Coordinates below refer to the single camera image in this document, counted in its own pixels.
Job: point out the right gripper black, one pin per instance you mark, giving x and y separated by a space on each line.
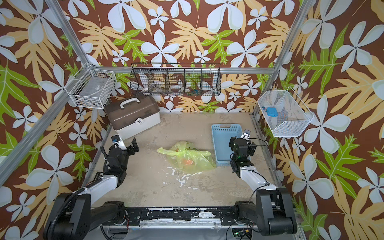
233 141

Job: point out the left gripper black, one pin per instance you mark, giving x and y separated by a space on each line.
135 148

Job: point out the yellow-green plastic bag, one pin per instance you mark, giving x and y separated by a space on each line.
186 150

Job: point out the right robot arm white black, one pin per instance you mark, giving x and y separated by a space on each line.
270 208

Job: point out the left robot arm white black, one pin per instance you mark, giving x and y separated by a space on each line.
72 215

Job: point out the light blue plastic basket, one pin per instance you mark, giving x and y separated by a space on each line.
221 134

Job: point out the brown lidded storage box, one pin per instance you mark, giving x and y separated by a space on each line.
133 115

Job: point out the blue object in mesh basket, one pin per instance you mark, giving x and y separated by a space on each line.
272 112

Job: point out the white mesh basket right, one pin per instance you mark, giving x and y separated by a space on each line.
294 115

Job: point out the small circuit board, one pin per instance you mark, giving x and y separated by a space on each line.
242 234

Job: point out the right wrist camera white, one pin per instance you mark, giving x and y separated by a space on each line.
246 135

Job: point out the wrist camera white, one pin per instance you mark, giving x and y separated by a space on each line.
118 142
246 135

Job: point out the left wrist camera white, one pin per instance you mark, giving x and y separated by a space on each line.
118 142

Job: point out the white wire basket left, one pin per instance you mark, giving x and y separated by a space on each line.
91 87

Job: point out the black wire basket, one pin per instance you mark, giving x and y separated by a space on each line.
194 79

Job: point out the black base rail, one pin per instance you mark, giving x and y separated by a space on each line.
179 216

